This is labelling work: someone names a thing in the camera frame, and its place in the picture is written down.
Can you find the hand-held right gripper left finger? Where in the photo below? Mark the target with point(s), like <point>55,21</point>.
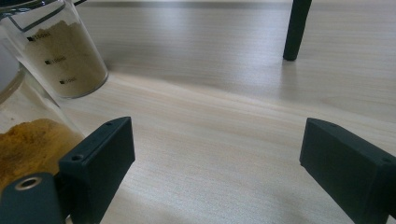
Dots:
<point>99,161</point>

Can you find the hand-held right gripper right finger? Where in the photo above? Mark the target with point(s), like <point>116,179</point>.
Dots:
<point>348,168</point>

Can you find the glass jar with yellow powder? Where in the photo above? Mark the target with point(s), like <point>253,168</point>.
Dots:
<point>28,146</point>

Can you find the glass jar with beige powder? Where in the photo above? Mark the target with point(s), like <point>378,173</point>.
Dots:
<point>68,56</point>

